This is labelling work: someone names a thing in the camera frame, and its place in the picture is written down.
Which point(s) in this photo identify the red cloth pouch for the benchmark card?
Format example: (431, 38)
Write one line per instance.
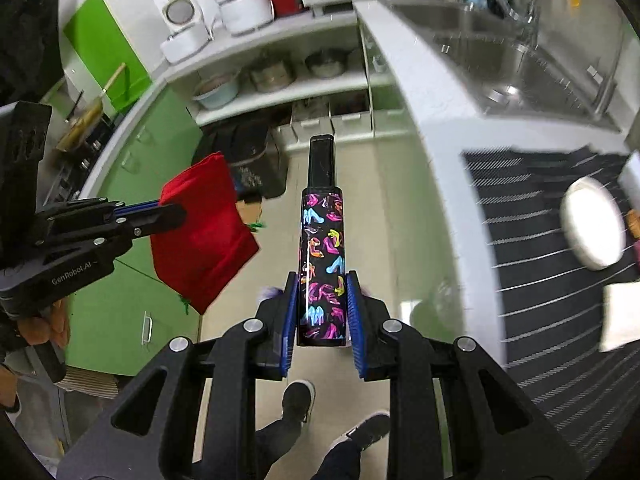
(205, 255)

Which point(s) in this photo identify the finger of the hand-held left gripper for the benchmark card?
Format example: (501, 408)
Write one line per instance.
(155, 220)
(75, 215)

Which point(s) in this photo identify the person's left hand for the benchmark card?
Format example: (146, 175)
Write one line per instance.
(47, 330)

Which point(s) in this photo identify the person's left shoe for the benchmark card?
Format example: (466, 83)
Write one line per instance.
(298, 400)

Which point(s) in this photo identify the black stove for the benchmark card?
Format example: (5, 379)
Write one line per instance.
(85, 160)

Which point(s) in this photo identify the person's shoe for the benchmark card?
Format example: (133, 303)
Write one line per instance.
(298, 400)
(370, 430)

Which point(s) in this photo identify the brown cardboard piece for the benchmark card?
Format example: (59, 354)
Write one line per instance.
(247, 210)

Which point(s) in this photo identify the black striped mat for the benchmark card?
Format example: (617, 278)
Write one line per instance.
(530, 270)

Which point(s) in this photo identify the person's right shoe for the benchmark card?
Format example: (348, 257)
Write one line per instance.
(370, 430)

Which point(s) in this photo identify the white rice cooker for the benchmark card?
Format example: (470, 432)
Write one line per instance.
(184, 30)

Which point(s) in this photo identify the light blue pot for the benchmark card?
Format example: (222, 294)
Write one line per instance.
(217, 92)

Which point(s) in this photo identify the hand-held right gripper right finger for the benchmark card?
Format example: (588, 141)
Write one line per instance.
(356, 325)

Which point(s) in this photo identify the black wok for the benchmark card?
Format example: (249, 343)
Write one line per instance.
(326, 62)

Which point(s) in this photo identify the white round plate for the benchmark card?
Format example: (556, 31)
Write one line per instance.
(592, 222)

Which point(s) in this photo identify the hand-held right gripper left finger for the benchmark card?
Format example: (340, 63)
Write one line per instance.
(289, 320)

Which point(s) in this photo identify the white storage bin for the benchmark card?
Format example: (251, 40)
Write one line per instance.
(286, 136)
(352, 121)
(312, 127)

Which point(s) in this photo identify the stainless steel sink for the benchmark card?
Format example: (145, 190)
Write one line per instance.
(500, 60)

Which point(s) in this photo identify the person's right leg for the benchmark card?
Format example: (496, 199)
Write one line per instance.
(337, 462)

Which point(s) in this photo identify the green base cabinet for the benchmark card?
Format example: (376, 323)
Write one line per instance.
(130, 160)

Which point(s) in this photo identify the metal pot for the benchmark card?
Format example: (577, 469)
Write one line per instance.
(270, 75)

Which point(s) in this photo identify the chrome gooseneck faucet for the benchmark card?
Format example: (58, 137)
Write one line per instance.
(607, 80)

